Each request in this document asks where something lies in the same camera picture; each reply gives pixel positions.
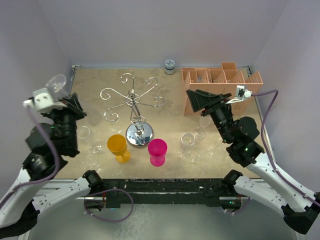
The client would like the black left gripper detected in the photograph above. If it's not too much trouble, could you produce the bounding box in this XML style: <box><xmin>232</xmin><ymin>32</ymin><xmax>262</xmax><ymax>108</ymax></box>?
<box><xmin>44</xmin><ymin>91</ymin><xmax>88</xmax><ymax>153</ymax></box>

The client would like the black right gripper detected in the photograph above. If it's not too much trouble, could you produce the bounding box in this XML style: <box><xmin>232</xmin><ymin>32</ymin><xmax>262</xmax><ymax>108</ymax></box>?
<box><xmin>186</xmin><ymin>89</ymin><xmax>234</xmax><ymax>143</ymax></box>

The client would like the tall clear champagne flute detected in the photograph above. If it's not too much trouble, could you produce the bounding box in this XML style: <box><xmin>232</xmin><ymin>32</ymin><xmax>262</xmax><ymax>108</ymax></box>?
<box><xmin>193</xmin><ymin>116</ymin><xmax>210</xmax><ymax>141</ymax></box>

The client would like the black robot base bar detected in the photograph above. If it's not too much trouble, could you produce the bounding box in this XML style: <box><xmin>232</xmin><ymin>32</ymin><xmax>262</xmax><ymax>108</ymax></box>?
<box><xmin>99</xmin><ymin>178</ymin><xmax>241</xmax><ymax>209</ymax></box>

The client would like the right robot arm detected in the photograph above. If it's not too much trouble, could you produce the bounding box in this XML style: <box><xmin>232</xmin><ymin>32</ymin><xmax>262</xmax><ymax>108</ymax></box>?
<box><xmin>186</xmin><ymin>85</ymin><xmax>320</xmax><ymax>235</ymax></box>

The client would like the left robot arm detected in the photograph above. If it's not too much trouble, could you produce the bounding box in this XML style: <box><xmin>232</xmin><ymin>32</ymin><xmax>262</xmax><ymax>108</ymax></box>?
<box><xmin>0</xmin><ymin>92</ymin><xmax>104</xmax><ymax>239</ymax></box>

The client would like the short clear wine glass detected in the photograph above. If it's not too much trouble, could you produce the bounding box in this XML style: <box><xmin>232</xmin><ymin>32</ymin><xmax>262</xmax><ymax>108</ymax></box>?
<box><xmin>177</xmin><ymin>133</ymin><xmax>196</xmax><ymax>160</ymax></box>

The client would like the chrome wine glass rack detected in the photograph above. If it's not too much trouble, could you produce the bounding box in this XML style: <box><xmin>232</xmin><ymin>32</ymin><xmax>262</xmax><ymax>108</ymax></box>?
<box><xmin>99</xmin><ymin>73</ymin><xmax>166</xmax><ymax>149</ymax></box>

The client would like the peach plastic organizer box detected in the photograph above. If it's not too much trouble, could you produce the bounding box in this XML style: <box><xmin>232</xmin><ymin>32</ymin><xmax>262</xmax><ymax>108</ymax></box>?
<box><xmin>181</xmin><ymin>62</ymin><xmax>263</xmax><ymax>116</ymax></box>

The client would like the clear glass left side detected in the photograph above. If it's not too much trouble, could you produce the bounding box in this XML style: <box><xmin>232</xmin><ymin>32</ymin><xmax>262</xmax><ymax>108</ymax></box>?
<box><xmin>76</xmin><ymin>125</ymin><xmax>102</xmax><ymax>154</ymax></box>

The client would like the small jar blue patterned lid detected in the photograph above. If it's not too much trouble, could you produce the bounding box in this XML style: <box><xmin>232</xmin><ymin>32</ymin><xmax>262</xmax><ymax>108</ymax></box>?
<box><xmin>164</xmin><ymin>59</ymin><xmax>176</xmax><ymax>75</ymax></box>

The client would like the yellow plastic goblet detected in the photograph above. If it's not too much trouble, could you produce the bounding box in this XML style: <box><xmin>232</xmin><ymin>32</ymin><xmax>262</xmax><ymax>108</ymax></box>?
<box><xmin>106</xmin><ymin>134</ymin><xmax>131</xmax><ymax>164</ymax></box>

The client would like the pink plastic goblet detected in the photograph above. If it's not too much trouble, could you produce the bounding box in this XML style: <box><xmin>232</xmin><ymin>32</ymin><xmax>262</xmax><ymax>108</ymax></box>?
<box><xmin>147</xmin><ymin>138</ymin><xmax>168</xmax><ymax>167</ymax></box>

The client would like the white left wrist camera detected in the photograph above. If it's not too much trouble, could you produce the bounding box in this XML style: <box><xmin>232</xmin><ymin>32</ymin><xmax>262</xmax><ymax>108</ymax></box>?
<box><xmin>22</xmin><ymin>87</ymin><xmax>67</xmax><ymax>113</ymax></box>

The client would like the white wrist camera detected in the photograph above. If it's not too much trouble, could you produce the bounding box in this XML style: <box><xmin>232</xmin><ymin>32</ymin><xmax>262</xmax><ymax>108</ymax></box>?
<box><xmin>22</xmin><ymin>87</ymin><xmax>67</xmax><ymax>113</ymax></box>
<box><xmin>226</xmin><ymin>85</ymin><xmax>253</xmax><ymax>104</ymax></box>

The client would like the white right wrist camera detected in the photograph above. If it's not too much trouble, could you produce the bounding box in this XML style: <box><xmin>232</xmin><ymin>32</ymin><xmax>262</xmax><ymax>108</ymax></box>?
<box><xmin>226</xmin><ymin>85</ymin><xmax>253</xmax><ymax>104</ymax></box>

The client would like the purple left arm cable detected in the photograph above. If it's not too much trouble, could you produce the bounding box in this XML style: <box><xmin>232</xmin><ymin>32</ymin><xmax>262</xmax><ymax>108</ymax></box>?
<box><xmin>0</xmin><ymin>104</ymin><xmax>62</xmax><ymax>208</ymax></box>

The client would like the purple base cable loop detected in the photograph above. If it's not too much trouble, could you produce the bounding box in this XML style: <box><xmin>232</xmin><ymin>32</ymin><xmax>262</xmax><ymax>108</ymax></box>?
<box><xmin>83</xmin><ymin>188</ymin><xmax>135</xmax><ymax>223</ymax></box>

